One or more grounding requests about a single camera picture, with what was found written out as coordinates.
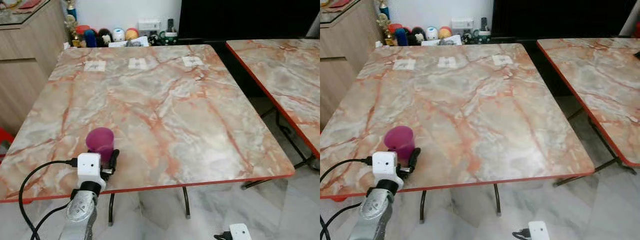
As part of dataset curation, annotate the purple plastic cup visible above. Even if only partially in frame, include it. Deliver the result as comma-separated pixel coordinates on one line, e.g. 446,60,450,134
384,125,416,162
85,127,115,164

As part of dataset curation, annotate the large marble-pattern folding table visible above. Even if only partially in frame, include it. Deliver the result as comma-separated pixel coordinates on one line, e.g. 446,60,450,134
0,44,296,221
320,42,596,224

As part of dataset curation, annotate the red plastic stool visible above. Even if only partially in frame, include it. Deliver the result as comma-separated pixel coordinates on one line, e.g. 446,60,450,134
0,127,15,157

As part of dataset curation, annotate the white paper sheet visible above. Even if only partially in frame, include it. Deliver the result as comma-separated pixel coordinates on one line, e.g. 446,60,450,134
421,34,464,47
108,35,150,49

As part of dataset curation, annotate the light wooden cabinet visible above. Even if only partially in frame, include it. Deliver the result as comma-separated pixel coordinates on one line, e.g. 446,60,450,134
0,0,69,136
320,0,382,129

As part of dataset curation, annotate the black toy doll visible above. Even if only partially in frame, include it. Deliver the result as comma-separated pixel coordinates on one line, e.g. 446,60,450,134
410,26,427,46
97,28,114,47

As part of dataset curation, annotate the golden figurine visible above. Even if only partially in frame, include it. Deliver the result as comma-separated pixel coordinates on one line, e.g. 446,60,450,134
64,14,82,49
375,13,394,47

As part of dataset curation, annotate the white power strip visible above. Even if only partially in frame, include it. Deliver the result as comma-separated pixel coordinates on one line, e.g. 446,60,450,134
450,18,475,31
138,19,162,32

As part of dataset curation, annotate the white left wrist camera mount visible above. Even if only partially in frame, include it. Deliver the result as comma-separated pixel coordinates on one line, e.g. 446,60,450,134
371,151,404,190
76,153,107,190

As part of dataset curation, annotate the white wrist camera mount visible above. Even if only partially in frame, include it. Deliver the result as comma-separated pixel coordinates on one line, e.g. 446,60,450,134
528,220,551,240
76,153,107,190
371,151,404,190
229,223,252,240

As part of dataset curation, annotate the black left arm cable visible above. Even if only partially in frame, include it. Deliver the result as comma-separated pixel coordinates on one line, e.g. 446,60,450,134
320,156,374,240
18,158,79,240

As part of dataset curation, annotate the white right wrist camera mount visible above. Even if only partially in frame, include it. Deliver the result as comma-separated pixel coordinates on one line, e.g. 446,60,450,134
229,223,252,240
528,220,551,240

